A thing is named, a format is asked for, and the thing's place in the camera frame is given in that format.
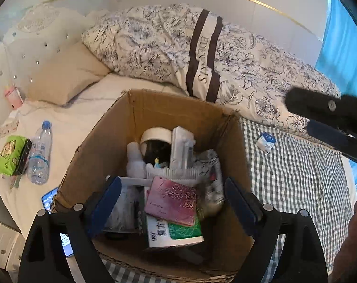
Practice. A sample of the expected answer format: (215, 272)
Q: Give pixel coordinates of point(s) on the pink embossed card case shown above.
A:
(171, 201)

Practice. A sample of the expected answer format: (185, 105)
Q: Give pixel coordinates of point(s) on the cardboard box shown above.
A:
(104, 152)

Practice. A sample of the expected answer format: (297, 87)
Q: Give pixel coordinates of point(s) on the green snack packet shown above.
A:
(11, 153)

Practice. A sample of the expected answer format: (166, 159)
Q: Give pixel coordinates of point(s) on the blue tissue pack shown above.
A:
(265, 142)

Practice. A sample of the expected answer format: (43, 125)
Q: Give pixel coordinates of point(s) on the floral cream duvet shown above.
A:
(207, 58)

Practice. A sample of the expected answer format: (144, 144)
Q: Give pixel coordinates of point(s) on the clear plastic container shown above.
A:
(123, 218)

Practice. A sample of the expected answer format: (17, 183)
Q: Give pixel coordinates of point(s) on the white plastic tray kit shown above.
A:
(182, 149)

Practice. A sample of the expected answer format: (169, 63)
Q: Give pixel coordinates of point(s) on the white tufted headboard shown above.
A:
(40, 34)

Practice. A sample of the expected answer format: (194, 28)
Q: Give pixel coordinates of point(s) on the plastic water bottle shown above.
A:
(39, 157)

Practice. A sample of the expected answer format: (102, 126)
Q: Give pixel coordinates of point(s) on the pink small toy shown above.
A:
(14, 98)

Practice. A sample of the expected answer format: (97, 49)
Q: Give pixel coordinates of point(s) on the white comb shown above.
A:
(189, 177)

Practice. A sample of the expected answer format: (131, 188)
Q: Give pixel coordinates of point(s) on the white bed sheet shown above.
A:
(70, 125)

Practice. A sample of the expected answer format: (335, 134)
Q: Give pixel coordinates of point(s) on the beige pillow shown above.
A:
(66, 75)

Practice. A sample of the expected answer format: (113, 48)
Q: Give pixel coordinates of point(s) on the black small box by packet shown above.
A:
(23, 159)

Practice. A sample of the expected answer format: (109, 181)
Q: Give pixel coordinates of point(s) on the blue curtain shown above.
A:
(338, 56)

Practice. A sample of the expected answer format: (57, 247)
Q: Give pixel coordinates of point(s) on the white green medicine box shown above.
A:
(161, 234)

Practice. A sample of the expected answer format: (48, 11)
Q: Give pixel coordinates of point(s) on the black jar white lid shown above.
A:
(155, 146)

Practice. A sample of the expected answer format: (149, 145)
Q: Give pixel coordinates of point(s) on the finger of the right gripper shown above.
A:
(339, 113)
(346, 144)

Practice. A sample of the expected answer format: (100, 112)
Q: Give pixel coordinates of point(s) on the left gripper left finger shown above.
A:
(43, 258)

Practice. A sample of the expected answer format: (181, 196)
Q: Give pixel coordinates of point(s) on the floral fabric pouch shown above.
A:
(210, 187)

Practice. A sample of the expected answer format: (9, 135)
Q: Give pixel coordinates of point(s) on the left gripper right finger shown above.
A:
(302, 258)

